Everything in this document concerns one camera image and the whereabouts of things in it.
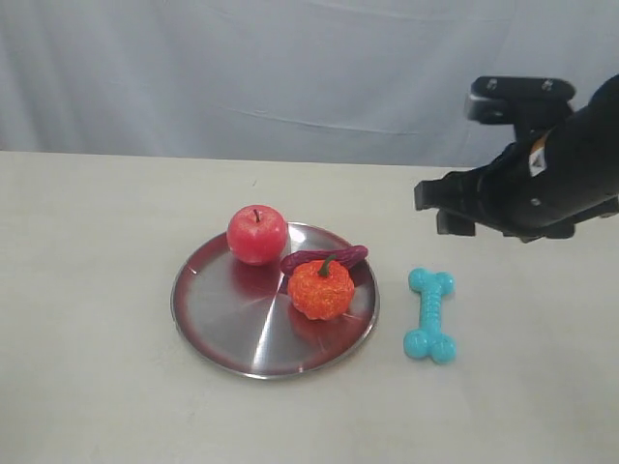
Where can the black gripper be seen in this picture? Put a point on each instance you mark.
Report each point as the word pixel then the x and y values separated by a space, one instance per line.
pixel 527 191

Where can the teal toy bone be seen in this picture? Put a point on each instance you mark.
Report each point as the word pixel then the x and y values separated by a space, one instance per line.
pixel 428 340

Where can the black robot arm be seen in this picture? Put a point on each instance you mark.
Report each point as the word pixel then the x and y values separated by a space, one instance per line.
pixel 594 130

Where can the dark red toy sausage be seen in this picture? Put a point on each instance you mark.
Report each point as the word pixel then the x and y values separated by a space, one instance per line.
pixel 348 257

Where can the orange toy pumpkin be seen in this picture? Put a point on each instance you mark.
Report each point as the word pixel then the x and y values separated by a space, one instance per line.
pixel 321 289

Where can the red apple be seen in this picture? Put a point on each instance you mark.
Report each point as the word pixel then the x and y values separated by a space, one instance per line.
pixel 257 235

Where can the round stainless steel plate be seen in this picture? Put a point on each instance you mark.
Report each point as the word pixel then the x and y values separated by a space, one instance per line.
pixel 240 318

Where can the light blue backdrop cloth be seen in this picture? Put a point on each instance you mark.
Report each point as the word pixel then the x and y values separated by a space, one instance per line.
pixel 336 81

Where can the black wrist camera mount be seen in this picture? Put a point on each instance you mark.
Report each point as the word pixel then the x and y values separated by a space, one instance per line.
pixel 527 104

